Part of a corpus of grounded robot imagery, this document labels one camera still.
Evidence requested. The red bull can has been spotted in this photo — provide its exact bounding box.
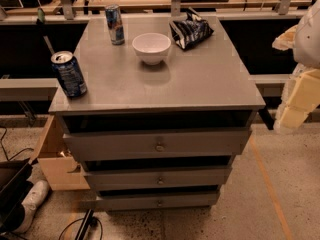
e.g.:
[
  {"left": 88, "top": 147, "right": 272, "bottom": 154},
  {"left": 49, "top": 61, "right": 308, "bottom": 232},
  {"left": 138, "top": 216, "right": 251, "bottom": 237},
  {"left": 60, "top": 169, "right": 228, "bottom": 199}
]
[{"left": 105, "top": 4, "right": 125, "bottom": 45}]

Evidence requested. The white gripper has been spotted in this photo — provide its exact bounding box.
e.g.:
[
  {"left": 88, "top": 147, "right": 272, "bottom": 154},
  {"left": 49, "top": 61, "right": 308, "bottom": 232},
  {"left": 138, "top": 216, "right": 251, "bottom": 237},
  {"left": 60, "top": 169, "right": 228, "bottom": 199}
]
[{"left": 274, "top": 0, "right": 320, "bottom": 131}]

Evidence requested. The bottom grey drawer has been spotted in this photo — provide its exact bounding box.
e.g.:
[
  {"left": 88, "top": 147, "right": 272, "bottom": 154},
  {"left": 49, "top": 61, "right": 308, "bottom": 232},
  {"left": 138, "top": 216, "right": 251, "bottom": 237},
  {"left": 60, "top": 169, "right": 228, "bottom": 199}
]
[{"left": 79, "top": 190, "right": 221, "bottom": 212}]

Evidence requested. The black floor cable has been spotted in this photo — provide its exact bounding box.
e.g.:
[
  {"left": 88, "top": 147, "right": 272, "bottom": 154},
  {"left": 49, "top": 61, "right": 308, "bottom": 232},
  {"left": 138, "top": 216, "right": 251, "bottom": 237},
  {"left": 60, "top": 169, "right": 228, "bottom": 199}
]
[{"left": 58, "top": 209, "right": 104, "bottom": 240}]

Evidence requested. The grey drawer cabinet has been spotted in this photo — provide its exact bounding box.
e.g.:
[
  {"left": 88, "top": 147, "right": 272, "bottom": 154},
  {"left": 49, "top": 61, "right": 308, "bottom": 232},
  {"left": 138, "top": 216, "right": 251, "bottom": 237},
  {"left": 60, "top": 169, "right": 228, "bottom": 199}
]
[{"left": 50, "top": 14, "right": 265, "bottom": 198}]

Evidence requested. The middle grey drawer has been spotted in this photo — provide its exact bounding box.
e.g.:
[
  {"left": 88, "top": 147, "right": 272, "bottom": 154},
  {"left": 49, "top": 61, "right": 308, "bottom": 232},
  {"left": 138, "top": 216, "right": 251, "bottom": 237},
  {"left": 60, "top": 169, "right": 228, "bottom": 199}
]
[{"left": 84, "top": 167, "right": 231, "bottom": 191}]

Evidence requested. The grey drawer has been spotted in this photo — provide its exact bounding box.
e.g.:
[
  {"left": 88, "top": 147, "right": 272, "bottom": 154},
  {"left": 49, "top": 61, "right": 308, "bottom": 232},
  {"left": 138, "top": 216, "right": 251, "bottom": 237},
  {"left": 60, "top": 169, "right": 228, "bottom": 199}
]
[
  {"left": 84, "top": 167, "right": 231, "bottom": 191},
  {"left": 79, "top": 190, "right": 221, "bottom": 212},
  {"left": 63, "top": 129, "right": 251, "bottom": 161}
]

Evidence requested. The white bowl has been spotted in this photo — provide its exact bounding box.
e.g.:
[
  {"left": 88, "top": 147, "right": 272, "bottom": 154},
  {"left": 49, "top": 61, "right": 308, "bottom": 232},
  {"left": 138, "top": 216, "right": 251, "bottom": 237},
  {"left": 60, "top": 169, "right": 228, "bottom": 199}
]
[{"left": 132, "top": 33, "right": 171, "bottom": 65}]

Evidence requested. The top grey drawer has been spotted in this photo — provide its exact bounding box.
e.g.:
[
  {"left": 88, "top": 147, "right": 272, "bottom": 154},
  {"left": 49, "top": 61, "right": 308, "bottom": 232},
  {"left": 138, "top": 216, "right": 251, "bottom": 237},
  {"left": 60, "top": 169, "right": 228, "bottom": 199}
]
[{"left": 63, "top": 129, "right": 251, "bottom": 161}]

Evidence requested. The black case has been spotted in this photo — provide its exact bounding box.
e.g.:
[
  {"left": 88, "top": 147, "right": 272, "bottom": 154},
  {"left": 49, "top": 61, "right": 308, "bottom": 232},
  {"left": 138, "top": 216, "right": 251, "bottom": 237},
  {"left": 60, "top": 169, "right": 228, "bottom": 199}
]
[{"left": 0, "top": 160, "right": 32, "bottom": 233}]

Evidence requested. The white shoe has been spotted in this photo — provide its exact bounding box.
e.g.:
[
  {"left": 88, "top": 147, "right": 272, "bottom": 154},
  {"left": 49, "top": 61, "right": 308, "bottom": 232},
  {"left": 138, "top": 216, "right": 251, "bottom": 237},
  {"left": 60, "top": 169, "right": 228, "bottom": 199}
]
[{"left": 14, "top": 180, "right": 50, "bottom": 233}]

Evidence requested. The blue pepsi can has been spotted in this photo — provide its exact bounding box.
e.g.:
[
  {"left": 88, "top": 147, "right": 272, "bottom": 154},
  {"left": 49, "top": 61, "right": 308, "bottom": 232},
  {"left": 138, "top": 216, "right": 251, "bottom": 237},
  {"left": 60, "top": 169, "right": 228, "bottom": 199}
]
[{"left": 51, "top": 51, "right": 87, "bottom": 98}]

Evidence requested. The wooden box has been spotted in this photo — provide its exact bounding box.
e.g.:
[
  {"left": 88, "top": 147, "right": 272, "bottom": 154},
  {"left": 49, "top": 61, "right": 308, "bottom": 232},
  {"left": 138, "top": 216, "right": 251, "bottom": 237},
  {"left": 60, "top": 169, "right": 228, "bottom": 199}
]
[{"left": 31, "top": 115, "right": 89, "bottom": 191}]

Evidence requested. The blue chip bag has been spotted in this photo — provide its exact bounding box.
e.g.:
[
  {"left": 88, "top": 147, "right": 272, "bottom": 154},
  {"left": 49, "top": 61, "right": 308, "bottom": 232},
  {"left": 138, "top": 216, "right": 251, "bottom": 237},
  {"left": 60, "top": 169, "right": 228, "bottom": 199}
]
[{"left": 169, "top": 7, "right": 214, "bottom": 50}]

